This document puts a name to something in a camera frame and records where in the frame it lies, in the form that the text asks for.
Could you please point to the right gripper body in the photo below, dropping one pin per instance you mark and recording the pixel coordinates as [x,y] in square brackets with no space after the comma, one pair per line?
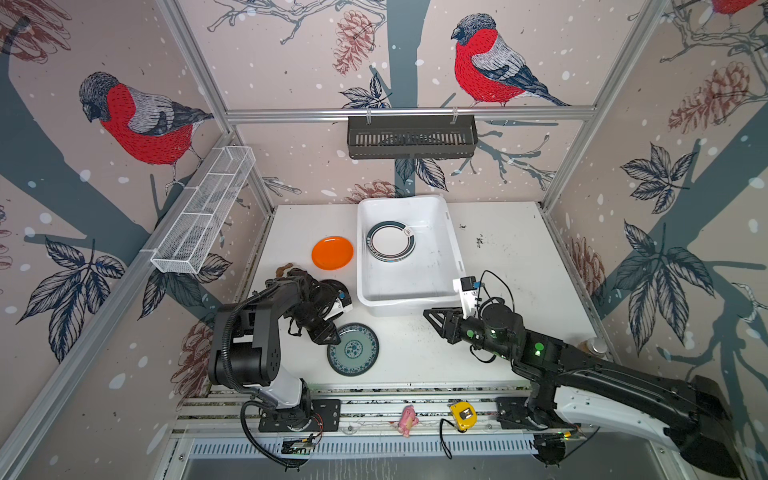
[473,331]

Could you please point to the white plate green red rim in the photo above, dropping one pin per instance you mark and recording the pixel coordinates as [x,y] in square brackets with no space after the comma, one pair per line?
[390,241]

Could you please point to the yellow tape measure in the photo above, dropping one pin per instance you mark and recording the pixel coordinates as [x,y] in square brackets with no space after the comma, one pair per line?
[464,414]

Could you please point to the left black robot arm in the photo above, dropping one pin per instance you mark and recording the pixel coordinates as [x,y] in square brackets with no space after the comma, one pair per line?
[245,352]

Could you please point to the orange plate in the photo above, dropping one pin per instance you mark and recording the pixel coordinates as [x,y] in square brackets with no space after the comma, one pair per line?
[332,253]

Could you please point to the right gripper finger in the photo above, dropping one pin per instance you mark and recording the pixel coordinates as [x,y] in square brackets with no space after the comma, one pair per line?
[451,334]
[440,317]

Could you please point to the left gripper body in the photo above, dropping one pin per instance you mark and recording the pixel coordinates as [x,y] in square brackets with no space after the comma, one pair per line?
[308,316]

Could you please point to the glass jar brown contents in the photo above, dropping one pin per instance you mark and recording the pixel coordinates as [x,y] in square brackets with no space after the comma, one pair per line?
[597,347]

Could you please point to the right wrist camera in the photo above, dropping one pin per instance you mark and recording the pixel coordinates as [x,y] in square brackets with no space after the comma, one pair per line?
[467,288]

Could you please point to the white wire mesh shelf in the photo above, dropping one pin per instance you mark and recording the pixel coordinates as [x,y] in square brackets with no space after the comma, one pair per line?
[193,233]

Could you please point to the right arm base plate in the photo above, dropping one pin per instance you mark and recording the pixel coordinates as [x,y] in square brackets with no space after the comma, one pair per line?
[516,413]

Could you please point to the small circuit board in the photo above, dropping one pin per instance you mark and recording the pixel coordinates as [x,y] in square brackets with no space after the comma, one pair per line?
[297,448]

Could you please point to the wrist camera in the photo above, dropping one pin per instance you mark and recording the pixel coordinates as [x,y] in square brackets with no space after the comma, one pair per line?
[341,305]
[467,288]

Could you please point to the black plate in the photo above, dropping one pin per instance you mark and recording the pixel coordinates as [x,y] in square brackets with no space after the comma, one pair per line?
[338,288]

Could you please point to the black hanging wall basket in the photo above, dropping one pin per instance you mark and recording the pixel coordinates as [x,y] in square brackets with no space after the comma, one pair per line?
[436,137]

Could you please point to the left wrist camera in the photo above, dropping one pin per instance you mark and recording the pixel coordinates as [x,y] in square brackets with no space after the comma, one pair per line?
[341,305]

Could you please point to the aluminium horizontal frame bar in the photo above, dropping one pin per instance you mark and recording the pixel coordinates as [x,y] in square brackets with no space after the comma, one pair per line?
[580,113]

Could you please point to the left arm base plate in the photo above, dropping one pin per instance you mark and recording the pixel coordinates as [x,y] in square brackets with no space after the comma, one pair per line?
[321,415]

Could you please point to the green patterned plate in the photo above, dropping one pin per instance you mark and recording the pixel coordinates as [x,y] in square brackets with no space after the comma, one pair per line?
[356,352]

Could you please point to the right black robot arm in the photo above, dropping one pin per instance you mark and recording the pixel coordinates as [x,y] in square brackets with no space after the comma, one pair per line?
[570,388]

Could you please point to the pink toy figure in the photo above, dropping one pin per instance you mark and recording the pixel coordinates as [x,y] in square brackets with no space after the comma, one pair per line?
[407,421]

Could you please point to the white plastic bin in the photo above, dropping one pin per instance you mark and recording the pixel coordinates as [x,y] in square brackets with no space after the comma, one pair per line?
[424,279]

